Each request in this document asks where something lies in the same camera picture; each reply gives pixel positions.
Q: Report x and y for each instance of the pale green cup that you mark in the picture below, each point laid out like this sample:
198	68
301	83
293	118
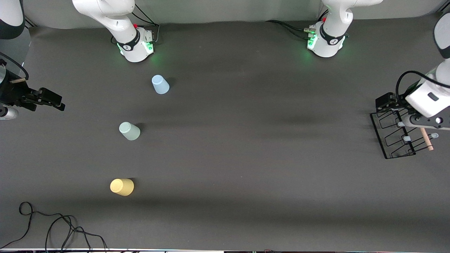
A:
129	131

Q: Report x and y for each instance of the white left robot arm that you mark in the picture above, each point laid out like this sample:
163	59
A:
334	21

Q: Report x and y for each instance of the small tan stick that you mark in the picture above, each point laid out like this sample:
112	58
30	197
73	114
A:
18	80

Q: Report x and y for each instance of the yellow cup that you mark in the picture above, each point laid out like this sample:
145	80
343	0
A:
122	187

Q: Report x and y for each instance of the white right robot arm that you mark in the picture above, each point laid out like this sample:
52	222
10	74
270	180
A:
116	17

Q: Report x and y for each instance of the light blue cup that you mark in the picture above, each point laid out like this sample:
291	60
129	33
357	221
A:
160	85

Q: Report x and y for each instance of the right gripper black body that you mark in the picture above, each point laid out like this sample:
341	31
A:
13	92

